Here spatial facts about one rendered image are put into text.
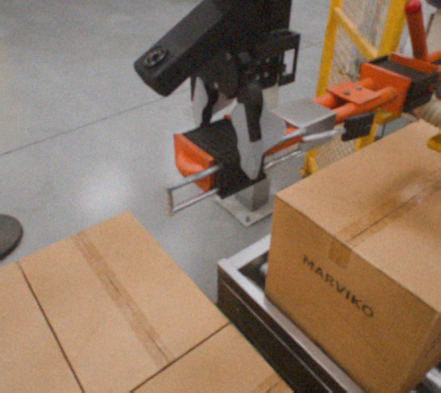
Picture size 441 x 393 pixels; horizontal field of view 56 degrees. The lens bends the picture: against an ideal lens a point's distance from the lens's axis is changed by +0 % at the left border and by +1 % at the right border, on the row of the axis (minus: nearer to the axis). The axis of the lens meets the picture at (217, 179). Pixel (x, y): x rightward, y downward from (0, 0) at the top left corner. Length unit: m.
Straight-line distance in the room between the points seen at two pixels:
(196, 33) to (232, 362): 0.91
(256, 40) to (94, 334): 0.97
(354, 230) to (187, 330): 0.55
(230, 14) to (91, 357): 0.98
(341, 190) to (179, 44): 0.69
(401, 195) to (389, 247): 0.18
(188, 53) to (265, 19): 0.10
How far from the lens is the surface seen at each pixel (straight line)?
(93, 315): 1.27
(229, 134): 0.49
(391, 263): 0.86
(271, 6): 0.44
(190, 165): 0.46
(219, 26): 0.39
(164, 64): 0.38
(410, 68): 0.75
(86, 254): 1.43
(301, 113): 0.56
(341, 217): 0.93
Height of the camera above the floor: 1.54
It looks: 37 degrees down
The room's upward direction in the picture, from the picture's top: straight up
